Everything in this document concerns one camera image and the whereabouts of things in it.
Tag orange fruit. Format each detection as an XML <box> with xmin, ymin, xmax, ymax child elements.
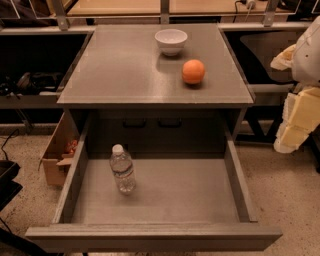
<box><xmin>182</xmin><ymin>59</ymin><xmax>205</xmax><ymax>84</ymax></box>

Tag grey cabinet counter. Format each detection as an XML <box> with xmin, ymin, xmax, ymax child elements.
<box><xmin>58</xmin><ymin>24</ymin><xmax>253</xmax><ymax>155</ymax></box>

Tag dark office chair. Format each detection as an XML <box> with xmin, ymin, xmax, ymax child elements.
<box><xmin>240</xmin><ymin>31</ymin><xmax>301</xmax><ymax>85</ymax></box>

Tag black headphones on shelf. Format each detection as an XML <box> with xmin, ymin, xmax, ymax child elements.
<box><xmin>16</xmin><ymin>72</ymin><xmax>63</xmax><ymax>95</ymax></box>

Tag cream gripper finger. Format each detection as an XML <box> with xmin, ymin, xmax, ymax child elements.
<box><xmin>270</xmin><ymin>44</ymin><xmax>296</xmax><ymax>71</ymax></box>
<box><xmin>273</xmin><ymin>87</ymin><xmax>320</xmax><ymax>154</ymax></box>

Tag clear plastic water bottle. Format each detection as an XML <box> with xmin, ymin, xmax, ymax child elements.
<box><xmin>109</xmin><ymin>144</ymin><xmax>136</xmax><ymax>195</ymax></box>

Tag black drawer handle right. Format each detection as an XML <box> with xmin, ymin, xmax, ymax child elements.
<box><xmin>158</xmin><ymin>118</ymin><xmax>182</xmax><ymax>128</ymax></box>

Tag grey open top drawer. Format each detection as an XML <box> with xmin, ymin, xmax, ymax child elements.
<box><xmin>26</xmin><ymin>114</ymin><xmax>282</xmax><ymax>253</ymax></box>

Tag black cable on floor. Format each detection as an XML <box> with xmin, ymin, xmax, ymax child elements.
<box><xmin>0</xmin><ymin>128</ymin><xmax>20</xmax><ymax>161</ymax></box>

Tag cardboard box on floor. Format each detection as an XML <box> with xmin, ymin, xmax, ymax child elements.
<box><xmin>41</xmin><ymin>113</ymin><xmax>79</xmax><ymax>186</ymax></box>

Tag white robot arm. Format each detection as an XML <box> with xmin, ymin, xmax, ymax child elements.
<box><xmin>270</xmin><ymin>17</ymin><xmax>320</xmax><ymax>153</ymax></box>

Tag white ceramic bowl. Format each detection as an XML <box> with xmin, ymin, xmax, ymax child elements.
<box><xmin>154</xmin><ymin>29</ymin><xmax>188</xmax><ymax>56</ymax></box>

